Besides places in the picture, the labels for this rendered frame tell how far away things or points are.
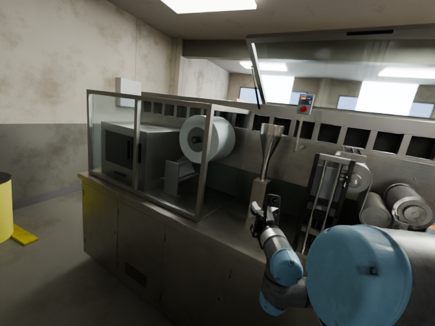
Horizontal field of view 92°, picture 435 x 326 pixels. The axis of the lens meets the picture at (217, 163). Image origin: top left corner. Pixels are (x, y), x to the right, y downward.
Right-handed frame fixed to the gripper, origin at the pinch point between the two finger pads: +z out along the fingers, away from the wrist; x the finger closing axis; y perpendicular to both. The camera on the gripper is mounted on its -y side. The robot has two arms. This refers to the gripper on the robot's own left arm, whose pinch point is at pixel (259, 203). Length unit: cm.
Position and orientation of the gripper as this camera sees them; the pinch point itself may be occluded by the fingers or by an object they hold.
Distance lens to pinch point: 87.4
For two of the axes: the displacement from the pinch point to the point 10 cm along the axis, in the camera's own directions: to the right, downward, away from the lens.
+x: 9.7, 2.4, 0.9
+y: -2.6, 9.4, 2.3
